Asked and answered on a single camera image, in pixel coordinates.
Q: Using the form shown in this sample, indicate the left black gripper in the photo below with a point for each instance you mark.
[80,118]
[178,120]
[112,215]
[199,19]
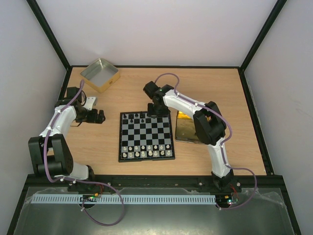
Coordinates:
[93,119]

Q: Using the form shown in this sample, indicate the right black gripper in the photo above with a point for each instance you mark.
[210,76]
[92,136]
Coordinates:
[158,112]

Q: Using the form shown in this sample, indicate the black magnetic chess board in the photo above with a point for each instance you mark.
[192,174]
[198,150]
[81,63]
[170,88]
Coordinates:
[154,134]

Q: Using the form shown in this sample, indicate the gold tin lid tray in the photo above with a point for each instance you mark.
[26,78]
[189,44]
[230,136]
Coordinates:
[185,129]

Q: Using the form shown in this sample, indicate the gold square tin box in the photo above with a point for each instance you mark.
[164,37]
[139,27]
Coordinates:
[100,75]

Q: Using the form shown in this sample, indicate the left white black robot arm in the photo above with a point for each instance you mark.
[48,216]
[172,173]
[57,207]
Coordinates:
[49,151]

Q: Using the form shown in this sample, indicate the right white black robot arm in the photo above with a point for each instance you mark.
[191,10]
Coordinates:
[208,123]

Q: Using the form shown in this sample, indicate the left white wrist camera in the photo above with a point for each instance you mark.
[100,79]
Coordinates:
[90,103]

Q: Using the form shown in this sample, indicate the grey slotted cable duct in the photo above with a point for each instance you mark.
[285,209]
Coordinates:
[127,199]

